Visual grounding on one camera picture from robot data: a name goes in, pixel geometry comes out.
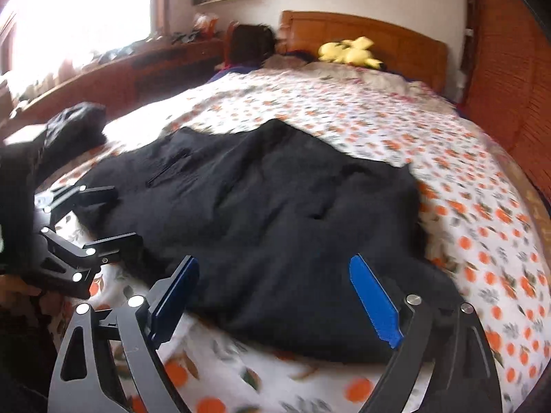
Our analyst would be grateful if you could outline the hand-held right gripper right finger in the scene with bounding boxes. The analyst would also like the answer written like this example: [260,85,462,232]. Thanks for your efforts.
[348,254,505,413]

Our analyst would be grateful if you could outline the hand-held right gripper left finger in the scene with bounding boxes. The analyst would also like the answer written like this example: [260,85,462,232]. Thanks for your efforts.
[47,255,201,413]

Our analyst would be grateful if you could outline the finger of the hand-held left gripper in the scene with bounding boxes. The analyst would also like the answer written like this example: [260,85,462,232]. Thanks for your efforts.
[29,227,144,298]
[33,185,120,216]

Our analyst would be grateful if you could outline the black coat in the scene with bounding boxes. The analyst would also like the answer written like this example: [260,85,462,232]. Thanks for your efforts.
[74,117,472,366]

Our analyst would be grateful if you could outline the folded dark clothes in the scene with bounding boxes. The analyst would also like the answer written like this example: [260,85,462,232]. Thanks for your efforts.
[44,102,108,152]

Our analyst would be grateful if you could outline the person's left hand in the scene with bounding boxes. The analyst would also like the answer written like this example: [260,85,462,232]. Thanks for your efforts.
[0,274,44,310]

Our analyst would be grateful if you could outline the wooden cabinet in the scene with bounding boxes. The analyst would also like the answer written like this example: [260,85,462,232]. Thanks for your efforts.
[0,36,228,142]

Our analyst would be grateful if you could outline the orange print blanket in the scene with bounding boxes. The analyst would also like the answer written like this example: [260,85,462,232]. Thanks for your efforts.
[32,61,551,413]

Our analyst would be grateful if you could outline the window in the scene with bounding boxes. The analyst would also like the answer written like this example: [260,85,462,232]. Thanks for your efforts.
[0,0,169,93]

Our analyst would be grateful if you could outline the purple cloth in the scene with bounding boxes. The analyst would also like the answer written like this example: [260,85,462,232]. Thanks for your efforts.
[208,64,261,83]

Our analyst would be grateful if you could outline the orange white bag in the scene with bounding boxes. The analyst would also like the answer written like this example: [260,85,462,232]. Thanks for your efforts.
[192,11,217,36]

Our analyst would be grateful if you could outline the dark chair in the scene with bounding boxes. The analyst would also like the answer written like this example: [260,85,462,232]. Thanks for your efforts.
[224,23,280,72]

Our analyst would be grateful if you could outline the beige pillow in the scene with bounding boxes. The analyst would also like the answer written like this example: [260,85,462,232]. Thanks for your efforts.
[262,54,429,92]

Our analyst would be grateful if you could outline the yellow plush toy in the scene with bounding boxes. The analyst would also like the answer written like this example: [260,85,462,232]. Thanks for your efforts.
[317,35,385,70]

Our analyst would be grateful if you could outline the wooden headboard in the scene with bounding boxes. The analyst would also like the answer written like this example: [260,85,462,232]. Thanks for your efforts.
[278,9,451,96]

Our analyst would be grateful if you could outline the wooden wardrobe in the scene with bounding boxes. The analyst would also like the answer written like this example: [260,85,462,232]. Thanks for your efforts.
[455,0,551,201]

